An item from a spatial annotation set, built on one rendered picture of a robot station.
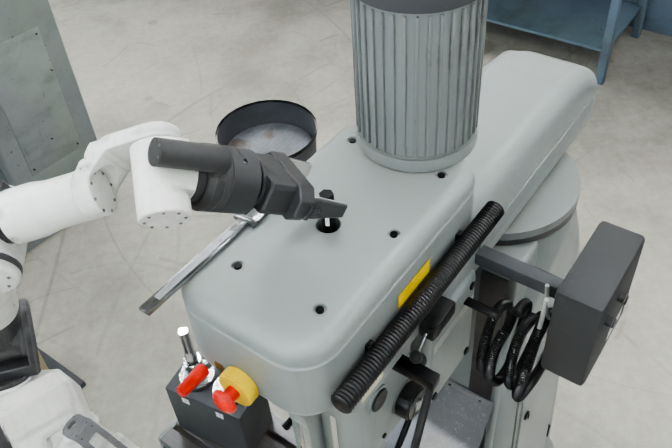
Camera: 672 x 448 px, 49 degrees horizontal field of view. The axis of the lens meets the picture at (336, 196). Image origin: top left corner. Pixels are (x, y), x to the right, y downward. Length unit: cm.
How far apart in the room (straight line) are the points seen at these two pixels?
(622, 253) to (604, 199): 274
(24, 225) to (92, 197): 10
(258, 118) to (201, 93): 130
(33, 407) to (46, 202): 43
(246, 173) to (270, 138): 263
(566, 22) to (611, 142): 99
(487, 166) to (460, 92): 32
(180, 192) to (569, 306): 66
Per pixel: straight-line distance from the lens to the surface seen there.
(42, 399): 129
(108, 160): 95
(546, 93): 159
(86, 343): 357
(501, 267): 139
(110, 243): 397
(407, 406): 137
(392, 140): 113
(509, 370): 144
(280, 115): 364
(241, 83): 493
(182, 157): 87
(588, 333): 127
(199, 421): 199
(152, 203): 88
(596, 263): 129
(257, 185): 94
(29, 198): 97
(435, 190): 113
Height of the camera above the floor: 264
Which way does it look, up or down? 42 degrees down
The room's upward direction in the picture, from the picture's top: 5 degrees counter-clockwise
